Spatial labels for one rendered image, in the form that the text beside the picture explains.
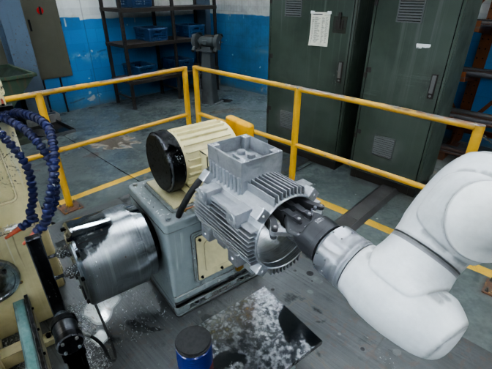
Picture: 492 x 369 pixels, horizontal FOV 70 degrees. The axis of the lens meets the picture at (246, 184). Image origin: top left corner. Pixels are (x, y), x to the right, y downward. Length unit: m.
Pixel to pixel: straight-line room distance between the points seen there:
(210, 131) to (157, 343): 0.65
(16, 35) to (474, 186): 5.69
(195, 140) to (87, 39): 5.58
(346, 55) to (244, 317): 2.93
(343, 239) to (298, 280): 0.78
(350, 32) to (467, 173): 3.11
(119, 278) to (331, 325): 0.65
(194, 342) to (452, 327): 0.37
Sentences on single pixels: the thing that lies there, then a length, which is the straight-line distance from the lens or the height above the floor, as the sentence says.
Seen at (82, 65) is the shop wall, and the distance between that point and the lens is 6.52.
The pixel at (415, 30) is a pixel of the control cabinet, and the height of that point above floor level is 1.44.
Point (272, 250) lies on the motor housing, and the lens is 0.75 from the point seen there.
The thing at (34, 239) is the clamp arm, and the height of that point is 1.25.
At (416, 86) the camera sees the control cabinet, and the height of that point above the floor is 1.02.
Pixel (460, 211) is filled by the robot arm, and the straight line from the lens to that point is 0.50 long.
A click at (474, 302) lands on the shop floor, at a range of 2.74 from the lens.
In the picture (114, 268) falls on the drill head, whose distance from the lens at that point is 1.02.
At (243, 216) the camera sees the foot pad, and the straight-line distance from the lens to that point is 0.63.
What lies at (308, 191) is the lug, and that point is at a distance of 0.67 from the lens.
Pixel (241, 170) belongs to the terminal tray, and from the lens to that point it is 0.64.
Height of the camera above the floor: 1.72
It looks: 29 degrees down
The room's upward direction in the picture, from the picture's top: straight up
